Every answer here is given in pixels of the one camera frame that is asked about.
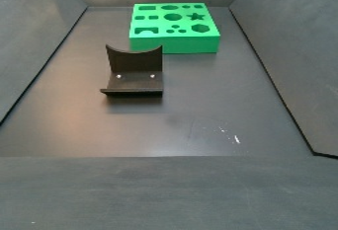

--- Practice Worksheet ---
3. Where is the black curved holder stand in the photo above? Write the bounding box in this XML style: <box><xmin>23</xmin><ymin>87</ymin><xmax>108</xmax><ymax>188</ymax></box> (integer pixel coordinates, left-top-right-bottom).
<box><xmin>100</xmin><ymin>45</ymin><xmax>164</xmax><ymax>96</ymax></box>

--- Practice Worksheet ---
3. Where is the green shape-sorter block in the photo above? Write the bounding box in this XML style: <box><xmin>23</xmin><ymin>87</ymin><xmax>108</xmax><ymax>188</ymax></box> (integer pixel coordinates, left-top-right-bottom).
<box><xmin>129</xmin><ymin>3</ymin><xmax>220</xmax><ymax>54</ymax></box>

